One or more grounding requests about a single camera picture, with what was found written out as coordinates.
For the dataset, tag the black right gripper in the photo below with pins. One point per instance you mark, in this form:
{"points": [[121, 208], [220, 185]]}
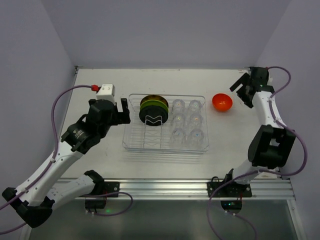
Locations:
{"points": [[246, 89]]}

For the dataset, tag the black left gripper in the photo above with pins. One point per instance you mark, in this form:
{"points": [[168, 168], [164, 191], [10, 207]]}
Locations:
{"points": [[119, 114]]}

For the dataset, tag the orange plastic bowl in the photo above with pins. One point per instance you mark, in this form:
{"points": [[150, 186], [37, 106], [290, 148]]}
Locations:
{"points": [[222, 102]]}

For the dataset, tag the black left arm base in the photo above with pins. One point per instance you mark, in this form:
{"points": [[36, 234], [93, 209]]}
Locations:
{"points": [[110, 188]]}

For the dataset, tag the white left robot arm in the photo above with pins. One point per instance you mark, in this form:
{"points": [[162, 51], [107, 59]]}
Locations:
{"points": [[36, 198]]}

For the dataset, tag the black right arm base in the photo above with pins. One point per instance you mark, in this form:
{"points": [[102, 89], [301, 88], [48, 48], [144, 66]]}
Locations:
{"points": [[225, 190]]}

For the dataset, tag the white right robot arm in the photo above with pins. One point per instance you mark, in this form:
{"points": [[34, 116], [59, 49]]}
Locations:
{"points": [[272, 144]]}

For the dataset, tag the clear plastic dish rack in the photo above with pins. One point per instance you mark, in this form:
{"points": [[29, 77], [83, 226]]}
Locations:
{"points": [[140, 137]]}

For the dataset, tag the green plate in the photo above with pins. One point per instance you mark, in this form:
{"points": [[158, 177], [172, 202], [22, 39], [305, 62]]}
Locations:
{"points": [[154, 103]]}

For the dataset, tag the black plate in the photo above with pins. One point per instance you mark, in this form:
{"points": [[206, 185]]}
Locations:
{"points": [[153, 116]]}

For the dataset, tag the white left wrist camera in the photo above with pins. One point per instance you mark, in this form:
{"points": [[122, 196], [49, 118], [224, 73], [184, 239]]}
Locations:
{"points": [[106, 92]]}

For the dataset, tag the aluminium mounting rail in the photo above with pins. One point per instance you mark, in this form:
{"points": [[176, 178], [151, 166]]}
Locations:
{"points": [[197, 189]]}

